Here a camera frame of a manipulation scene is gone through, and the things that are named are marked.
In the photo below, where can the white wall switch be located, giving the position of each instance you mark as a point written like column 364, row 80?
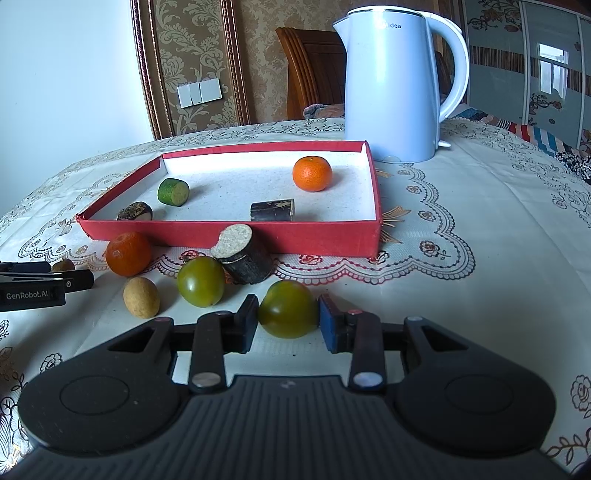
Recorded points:
column 199, row 93

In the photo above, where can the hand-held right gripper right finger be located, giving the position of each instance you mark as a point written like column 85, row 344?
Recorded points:
column 330, row 325

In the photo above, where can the dark sugarcane piece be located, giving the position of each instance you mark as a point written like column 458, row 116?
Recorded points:
column 272, row 210

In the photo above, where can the green tomato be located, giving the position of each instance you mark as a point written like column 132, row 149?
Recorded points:
column 201, row 281
column 288, row 309

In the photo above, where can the red cardboard tray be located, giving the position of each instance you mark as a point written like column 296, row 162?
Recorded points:
column 240, row 184

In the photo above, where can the brown plush cloth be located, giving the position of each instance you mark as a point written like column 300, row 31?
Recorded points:
column 323, row 111

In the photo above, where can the green cucumber piece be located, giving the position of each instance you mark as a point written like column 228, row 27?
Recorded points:
column 173, row 191

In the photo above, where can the wardrobe with sliding doors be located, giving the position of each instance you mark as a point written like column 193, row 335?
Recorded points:
column 508, row 83

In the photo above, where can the wooden chair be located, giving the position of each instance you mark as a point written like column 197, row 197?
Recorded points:
column 314, row 69

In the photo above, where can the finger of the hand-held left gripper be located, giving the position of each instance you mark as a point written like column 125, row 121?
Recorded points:
column 25, row 267
column 76, row 280

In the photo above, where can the floral lace tablecloth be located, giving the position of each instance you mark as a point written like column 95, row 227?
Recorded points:
column 485, row 277

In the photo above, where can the gilded wall panel frame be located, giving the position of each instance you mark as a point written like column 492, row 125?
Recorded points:
column 194, row 55

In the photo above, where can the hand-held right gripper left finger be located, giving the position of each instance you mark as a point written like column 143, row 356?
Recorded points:
column 247, row 323

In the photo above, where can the small brown oval fruit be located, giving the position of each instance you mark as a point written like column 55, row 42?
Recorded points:
column 62, row 265

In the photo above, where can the sugarcane piece with fibrous end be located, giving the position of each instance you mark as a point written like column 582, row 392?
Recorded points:
column 135, row 211

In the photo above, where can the patterned bedding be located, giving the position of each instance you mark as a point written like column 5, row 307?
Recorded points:
column 545, row 138

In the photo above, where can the white electric kettle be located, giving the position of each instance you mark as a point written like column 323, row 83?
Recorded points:
column 392, row 92

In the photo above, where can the orange tangerine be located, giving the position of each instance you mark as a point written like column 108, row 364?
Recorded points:
column 129, row 254
column 312, row 174

